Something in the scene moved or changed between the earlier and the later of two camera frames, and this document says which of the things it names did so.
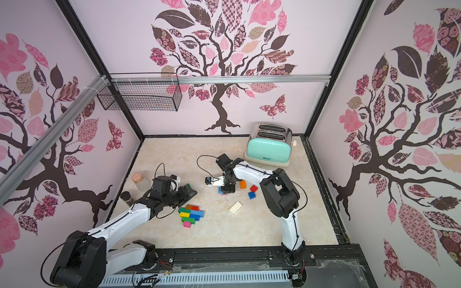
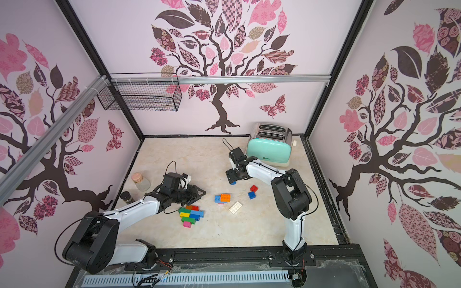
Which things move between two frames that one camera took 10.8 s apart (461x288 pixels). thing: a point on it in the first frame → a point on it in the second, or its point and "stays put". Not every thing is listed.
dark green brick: [184, 210] stays put
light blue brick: [197, 213] stays put
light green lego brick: [191, 220] stays put
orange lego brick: [243, 184] → [225, 198]
